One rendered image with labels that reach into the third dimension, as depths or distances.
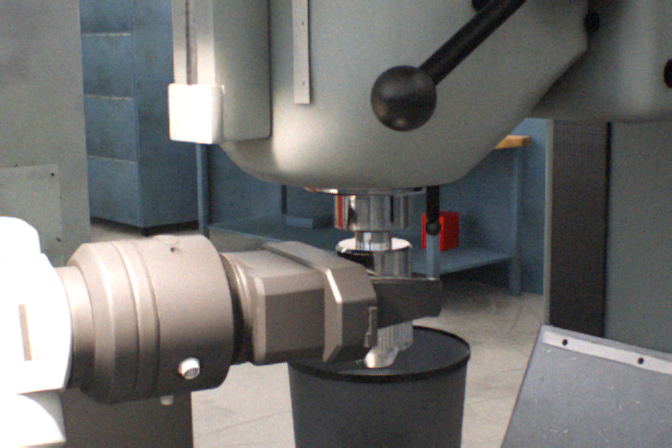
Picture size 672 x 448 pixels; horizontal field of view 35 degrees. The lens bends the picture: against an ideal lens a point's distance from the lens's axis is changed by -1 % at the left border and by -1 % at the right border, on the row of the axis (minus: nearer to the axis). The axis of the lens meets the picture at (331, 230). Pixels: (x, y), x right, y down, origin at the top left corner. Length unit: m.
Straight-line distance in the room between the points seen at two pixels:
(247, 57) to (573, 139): 0.50
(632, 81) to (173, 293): 0.29
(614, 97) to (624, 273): 0.36
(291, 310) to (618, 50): 0.24
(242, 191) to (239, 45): 7.44
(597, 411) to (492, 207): 5.21
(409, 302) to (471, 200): 5.65
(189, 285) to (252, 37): 0.13
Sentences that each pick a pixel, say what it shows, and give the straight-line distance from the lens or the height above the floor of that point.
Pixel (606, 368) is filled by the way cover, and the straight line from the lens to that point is 1.00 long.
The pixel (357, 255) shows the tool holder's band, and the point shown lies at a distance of 0.63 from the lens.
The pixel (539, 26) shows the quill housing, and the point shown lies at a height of 1.40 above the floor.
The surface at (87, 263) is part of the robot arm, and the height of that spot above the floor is 1.28.
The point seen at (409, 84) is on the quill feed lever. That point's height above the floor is 1.37.
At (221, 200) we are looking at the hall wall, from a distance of 8.23.
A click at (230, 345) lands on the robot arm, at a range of 0.58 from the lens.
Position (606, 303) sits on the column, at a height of 1.15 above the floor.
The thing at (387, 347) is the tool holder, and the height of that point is 1.21.
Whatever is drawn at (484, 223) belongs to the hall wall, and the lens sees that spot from 6.24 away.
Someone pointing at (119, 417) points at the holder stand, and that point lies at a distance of 0.90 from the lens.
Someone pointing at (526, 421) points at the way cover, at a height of 1.04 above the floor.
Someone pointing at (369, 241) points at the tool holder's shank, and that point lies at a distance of 0.64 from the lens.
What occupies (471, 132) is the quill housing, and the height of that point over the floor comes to 1.34.
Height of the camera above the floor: 1.39
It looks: 10 degrees down
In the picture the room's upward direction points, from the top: 1 degrees counter-clockwise
